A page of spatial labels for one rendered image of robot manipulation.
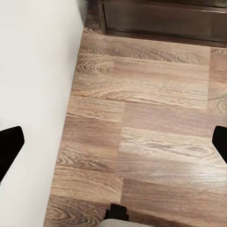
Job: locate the nightstand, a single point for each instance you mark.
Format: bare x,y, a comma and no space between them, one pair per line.
197,22

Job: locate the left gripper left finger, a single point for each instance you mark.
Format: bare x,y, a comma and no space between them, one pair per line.
11,142

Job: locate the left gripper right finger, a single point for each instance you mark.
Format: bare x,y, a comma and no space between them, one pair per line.
219,140

